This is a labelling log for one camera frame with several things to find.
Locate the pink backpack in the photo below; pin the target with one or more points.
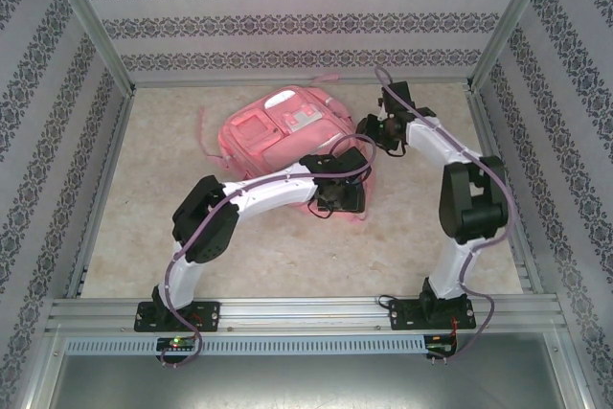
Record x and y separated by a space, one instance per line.
268 141

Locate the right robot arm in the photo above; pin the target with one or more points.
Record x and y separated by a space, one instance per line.
474 208

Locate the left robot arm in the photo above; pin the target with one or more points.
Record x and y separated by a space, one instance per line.
206 222

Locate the small circuit board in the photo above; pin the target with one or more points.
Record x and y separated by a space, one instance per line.
438 343

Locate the grey metal sheet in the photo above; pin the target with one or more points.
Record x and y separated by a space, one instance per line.
306 385

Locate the circuit board with green light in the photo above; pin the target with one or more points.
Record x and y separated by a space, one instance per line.
177 343

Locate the aluminium side rail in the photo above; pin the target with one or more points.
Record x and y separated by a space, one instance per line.
488 131
104 188

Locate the aluminium back rail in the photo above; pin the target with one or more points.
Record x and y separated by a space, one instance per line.
215 83

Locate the aluminium mounting rail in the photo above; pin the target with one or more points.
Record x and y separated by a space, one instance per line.
306 315

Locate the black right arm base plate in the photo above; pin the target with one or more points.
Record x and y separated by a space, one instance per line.
402 315

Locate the aluminium frame post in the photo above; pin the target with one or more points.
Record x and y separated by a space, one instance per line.
90 16
512 16

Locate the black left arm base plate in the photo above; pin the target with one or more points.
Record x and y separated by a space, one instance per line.
206 315

